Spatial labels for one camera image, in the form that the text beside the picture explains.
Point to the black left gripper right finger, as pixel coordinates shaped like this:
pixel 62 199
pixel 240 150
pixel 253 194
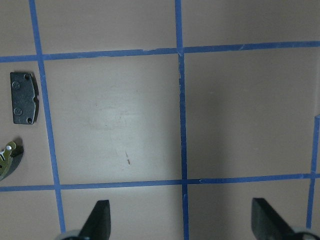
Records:
pixel 267 224

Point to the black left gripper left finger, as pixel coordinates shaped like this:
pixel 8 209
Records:
pixel 98 224

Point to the green brake shoe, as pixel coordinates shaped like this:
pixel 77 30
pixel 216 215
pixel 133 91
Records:
pixel 10 157

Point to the black brake pad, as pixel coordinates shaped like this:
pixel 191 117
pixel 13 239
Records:
pixel 24 98

